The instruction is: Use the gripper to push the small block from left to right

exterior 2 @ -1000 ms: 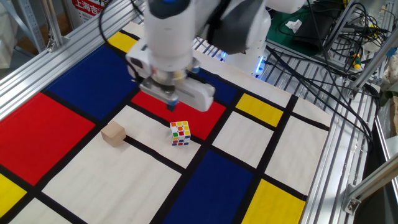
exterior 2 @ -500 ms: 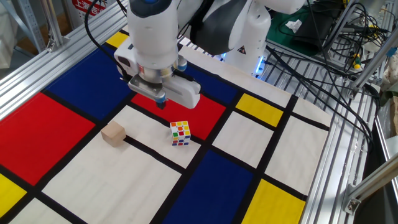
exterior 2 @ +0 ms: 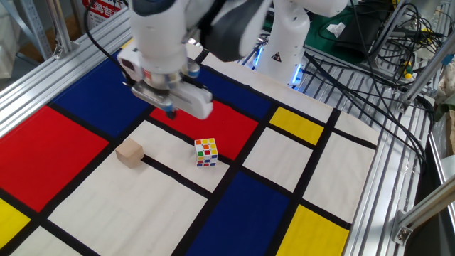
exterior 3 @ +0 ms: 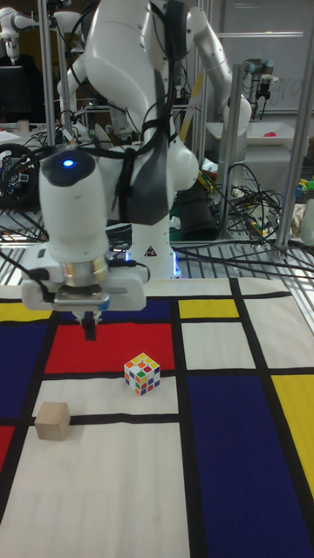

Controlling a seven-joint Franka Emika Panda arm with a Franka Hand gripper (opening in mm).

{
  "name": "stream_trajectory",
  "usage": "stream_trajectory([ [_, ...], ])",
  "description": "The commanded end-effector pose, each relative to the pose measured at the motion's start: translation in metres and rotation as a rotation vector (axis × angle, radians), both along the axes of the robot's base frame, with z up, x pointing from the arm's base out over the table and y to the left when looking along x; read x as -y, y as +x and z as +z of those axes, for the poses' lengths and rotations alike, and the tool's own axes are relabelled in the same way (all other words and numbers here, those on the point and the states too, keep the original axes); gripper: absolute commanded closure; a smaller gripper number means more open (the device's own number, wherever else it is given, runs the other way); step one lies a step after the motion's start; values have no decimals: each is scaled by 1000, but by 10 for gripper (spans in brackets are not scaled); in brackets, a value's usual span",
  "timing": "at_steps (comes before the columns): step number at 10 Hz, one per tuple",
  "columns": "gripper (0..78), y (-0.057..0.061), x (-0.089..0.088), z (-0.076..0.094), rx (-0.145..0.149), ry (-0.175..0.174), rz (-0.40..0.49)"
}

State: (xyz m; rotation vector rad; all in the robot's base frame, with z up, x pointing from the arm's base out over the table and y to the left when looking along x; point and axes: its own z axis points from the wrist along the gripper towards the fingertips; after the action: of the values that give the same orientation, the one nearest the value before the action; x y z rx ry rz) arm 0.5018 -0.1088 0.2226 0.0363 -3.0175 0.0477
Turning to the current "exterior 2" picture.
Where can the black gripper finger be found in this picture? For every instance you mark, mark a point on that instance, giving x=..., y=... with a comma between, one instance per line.
x=174, y=115
x=169, y=114

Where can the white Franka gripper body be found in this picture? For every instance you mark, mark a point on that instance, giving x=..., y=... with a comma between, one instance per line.
x=193, y=101

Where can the small wooden block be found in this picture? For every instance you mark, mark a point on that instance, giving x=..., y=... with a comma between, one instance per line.
x=129, y=154

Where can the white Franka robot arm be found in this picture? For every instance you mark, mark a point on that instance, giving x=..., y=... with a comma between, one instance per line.
x=160, y=32

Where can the colour block patterned cloth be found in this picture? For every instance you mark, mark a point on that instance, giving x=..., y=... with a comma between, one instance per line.
x=117, y=213

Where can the white Rubik's cube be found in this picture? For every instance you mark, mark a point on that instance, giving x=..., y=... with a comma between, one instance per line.
x=206, y=153

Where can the red and white sign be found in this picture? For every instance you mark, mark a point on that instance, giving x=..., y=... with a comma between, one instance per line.
x=103, y=9

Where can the green mat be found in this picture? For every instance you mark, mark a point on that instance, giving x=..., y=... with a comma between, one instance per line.
x=316, y=39

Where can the crumpled white paper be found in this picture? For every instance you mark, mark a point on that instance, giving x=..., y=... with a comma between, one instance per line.
x=336, y=29

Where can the white plastic bag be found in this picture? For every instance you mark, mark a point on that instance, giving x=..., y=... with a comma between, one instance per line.
x=8, y=42

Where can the black bag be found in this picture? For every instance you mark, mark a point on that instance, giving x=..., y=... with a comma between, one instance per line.
x=359, y=35

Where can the grey aluminium strut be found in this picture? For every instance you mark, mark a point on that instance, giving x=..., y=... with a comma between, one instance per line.
x=391, y=26

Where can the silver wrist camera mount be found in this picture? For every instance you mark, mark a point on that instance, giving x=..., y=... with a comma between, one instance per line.
x=149, y=94

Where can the long aluminium frame rail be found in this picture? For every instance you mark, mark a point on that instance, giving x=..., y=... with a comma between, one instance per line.
x=53, y=74

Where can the aluminium frame post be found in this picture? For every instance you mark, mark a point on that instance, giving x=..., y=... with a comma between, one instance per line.
x=58, y=25
x=426, y=76

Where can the perforated grey shelf post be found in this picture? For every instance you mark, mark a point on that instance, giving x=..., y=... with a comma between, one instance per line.
x=35, y=28

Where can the aluminium beam with bracket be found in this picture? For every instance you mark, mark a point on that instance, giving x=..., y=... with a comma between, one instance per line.
x=430, y=204

